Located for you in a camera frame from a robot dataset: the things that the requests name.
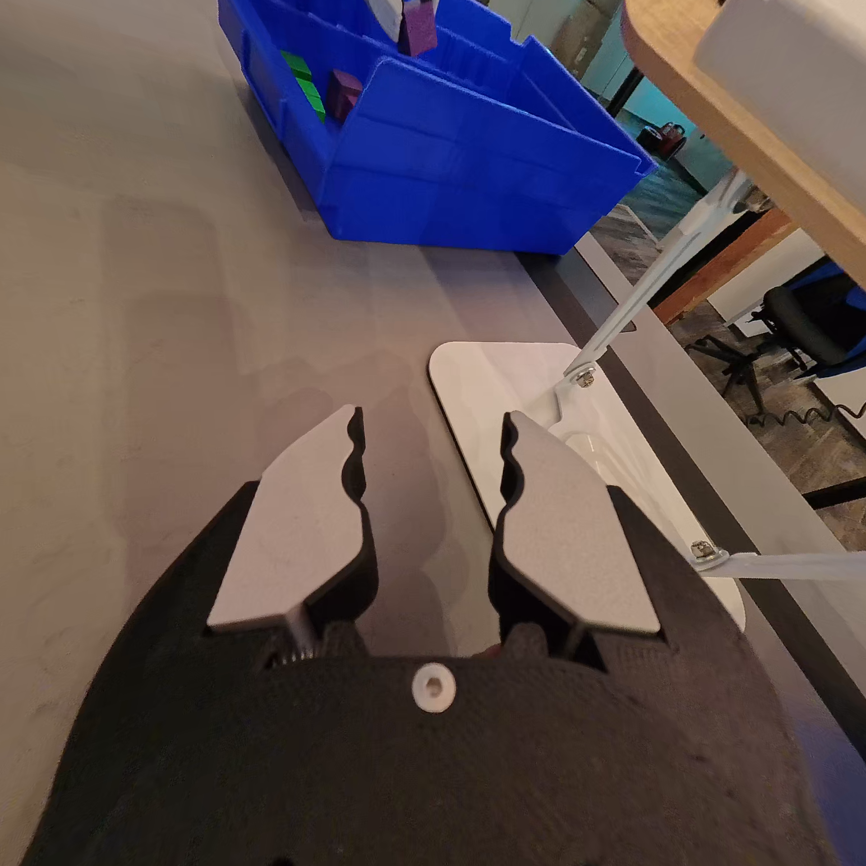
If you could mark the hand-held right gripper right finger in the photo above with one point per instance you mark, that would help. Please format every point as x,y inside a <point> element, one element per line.
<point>572,541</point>

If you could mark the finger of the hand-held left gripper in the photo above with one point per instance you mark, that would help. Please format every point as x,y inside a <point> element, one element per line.
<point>385,15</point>

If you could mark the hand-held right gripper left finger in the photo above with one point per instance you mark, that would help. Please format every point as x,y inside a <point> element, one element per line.
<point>298,534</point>

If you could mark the purple cube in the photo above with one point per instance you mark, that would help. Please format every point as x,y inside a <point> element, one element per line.
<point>345,91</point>
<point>416,30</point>

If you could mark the blue plastic bin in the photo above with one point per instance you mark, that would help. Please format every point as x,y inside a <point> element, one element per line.
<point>473,169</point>

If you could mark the green cube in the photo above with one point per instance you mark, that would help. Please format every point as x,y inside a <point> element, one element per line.
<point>316,108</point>
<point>294,63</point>
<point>306,85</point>

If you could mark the white metal stand strut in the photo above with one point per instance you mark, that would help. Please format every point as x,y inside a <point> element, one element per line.
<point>791,567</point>
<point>656,284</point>

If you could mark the red object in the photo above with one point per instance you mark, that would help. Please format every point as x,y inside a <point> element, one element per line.
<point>666,139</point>

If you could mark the brown wooden beam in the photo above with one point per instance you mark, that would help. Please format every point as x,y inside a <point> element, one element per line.
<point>724,267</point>

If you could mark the black office chair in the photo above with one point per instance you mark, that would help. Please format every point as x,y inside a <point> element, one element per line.
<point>808,328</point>

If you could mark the wooden board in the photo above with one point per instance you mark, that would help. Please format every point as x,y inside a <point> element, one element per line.
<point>737,128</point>

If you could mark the white box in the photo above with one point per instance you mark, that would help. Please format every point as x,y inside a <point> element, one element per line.
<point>785,61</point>

